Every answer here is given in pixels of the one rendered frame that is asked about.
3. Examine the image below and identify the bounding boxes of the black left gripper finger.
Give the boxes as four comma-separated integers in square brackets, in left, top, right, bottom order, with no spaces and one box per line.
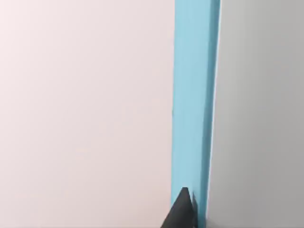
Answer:
[160,187,198,228]

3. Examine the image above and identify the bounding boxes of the light blue book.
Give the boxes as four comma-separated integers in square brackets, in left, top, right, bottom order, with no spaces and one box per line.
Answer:
[170,0,221,228]

